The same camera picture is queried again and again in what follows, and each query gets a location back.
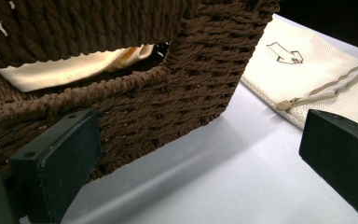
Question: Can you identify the brown woven basket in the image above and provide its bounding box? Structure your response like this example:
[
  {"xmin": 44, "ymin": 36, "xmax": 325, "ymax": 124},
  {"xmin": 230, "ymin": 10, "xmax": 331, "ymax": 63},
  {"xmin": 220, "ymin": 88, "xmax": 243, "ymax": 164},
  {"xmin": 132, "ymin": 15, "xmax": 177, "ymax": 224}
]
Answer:
[{"xmin": 0, "ymin": 0, "xmax": 282, "ymax": 185}]

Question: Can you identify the cream cloth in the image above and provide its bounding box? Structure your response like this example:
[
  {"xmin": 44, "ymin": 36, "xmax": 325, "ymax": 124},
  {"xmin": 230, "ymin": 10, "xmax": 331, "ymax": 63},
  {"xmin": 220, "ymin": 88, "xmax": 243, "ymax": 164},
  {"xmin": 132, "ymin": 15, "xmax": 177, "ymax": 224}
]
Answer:
[{"xmin": 0, "ymin": 44, "xmax": 155, "ymax": 93}]

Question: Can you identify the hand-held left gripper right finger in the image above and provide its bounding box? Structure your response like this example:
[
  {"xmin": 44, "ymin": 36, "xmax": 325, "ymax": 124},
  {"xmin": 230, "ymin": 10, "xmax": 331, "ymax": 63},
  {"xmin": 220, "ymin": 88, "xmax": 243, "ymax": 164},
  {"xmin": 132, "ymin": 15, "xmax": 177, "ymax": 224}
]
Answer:
[{"xmin": 298, "ymin": 108, "xmax": 358, "ymax": 224}]

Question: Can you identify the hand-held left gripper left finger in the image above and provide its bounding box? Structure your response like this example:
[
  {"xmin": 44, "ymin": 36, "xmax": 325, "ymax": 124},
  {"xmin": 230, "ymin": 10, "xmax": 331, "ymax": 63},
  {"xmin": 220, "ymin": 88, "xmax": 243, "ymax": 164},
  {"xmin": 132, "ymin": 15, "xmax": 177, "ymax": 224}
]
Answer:
[{"xmin": 8, "ymin": 107, "xmax": 103, "ymax": 224}]

